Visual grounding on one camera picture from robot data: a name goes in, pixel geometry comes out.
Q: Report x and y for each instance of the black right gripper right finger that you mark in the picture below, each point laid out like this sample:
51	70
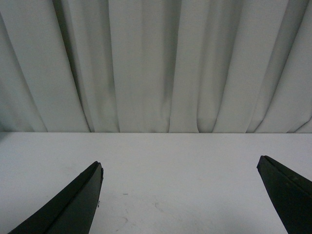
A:
290	194

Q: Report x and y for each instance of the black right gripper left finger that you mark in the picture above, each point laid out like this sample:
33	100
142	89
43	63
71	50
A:
72	210

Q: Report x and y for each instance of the grey pleated curtain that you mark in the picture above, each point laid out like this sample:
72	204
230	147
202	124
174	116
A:
156	66

